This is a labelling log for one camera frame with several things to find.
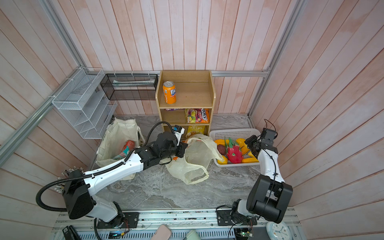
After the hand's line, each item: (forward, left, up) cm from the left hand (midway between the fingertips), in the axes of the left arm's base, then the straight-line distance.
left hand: (187, 148), depth 77 cm
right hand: (+10, -37, -6) cm, 39 cm away
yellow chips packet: (+26, -4, -18) cm, 32 cm away
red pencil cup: (-19, +60, -5) cm, 63 cm away
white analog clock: (-34, -43, -18) cm, 58 cm away
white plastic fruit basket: (-1, -37, -16) cm, 41 cm away
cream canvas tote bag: (+14, +42, -4) cm, 44 cm away
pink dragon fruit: (+2, -28, -11) cm, 30 cm away
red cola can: (+12, +38, -16) cm, 43 cm away
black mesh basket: (+43, +39, +8) cm, 59 cm away
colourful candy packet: (+25, -4, -1) cm, 25 cm away
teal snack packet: (+3, +38, -11) cm, 40 cm away
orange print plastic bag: (-11, -2, +2) cm, 11 cm away
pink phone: (-35, +11, -19) cm, 41 cm away
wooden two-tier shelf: (+27, +1, +11) cm, 29 cm away
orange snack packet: (+26, -12, -2) cm, 29 cm away
